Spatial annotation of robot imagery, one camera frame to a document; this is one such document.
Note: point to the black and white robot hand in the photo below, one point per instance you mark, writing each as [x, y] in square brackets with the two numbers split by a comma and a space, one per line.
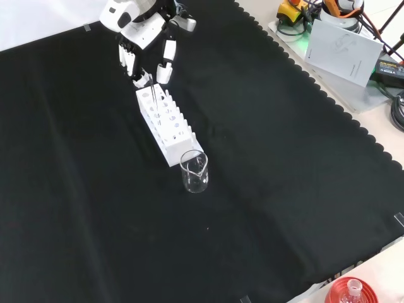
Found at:
[142, 31]

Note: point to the clear glass rod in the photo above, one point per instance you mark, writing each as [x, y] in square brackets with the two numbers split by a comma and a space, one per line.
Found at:
[153, 93]

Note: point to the white test tube rack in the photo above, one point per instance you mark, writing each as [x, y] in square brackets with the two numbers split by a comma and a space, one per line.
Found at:
[178, 150]

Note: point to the clear cloth clip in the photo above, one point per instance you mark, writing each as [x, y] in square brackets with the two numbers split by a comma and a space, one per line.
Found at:
[245, 299]
[399, 219]
[87, 27]

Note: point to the yellow stop button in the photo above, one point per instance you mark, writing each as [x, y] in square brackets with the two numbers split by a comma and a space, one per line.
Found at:
[288, 12]

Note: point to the small clear glass beaker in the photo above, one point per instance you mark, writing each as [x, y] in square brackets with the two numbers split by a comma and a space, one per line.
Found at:
[195, 184]

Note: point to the black bench cloth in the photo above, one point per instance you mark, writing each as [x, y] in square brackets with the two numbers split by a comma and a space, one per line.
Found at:
[94, 189]

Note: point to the white printed booklet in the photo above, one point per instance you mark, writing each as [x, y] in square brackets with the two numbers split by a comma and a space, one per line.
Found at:
[344, 53]

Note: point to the pale grey board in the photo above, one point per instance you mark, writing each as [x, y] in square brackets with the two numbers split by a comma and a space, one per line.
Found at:
[356, 98]

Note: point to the black power adapter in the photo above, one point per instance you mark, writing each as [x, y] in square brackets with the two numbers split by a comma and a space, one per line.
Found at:
[389, 74]

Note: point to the black tripod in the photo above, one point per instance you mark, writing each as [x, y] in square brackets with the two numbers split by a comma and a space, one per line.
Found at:
[394, 51]

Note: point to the clear round-bottom flask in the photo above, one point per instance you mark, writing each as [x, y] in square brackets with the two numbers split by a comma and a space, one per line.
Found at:
[354, 288]

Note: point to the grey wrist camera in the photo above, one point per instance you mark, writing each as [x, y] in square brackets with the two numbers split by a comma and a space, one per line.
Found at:
[184, 23]

